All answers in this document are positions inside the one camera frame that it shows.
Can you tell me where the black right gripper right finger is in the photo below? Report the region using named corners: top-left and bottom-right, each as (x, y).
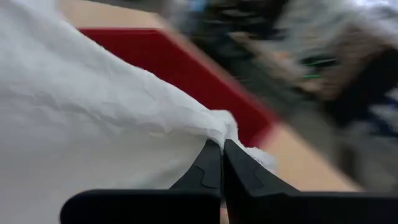
top-left (223, 139), bottom-right (398, 224)

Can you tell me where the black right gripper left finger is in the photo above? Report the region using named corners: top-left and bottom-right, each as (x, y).
top-left (60, 139), bottom-right (223, 224)

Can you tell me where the white garment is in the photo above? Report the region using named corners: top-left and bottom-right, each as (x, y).
top-left (0, 0), bottom-right (277, 224)

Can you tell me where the red plastic laundry basket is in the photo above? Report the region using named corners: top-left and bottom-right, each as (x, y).
top-left (78, 27), bottom-right (279, 147)

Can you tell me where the beige table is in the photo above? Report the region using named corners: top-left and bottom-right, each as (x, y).
top-left (58, 0), bottom-right (175, 30)

